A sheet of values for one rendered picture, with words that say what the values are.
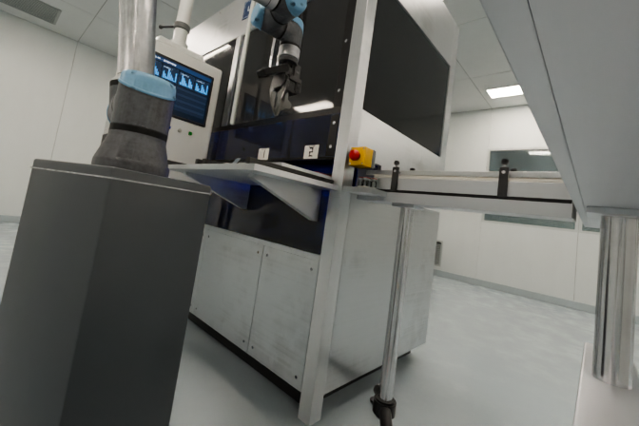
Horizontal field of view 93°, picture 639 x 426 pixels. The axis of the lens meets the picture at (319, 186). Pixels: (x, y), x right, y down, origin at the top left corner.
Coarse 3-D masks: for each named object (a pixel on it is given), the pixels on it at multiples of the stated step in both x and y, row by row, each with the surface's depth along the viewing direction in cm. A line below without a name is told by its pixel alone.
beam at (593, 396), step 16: (592, 384) 50; (608, 384) 50; (576, 400) 44; (592, 400) 44; (608, 400) 45; (624, 400) 45; (576, 416) 39; (592, 416) 40; (608, 416) 40; (624, 416) 41
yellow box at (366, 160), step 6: (360, 150) 114; (366, 150) 113; (372, 150) 115; (360, 156) 113; (366, 156) 113; (372, 156) 116; (354, 162) 115; (360, 162) 113; (366, 162) 113; (372, 162) 116; (360, 168) 120; (366, 168) 118; (372, 168) 116
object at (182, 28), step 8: (184, 0) 176; (192, 0) 179; (184, 8) 176; (192, 8) 180; (184, 16) 176; (176, 24) 174; (184, 24) 175; (176, 32) 174; (184, 32) 176; (176, 40) 172; (184, 40) 177
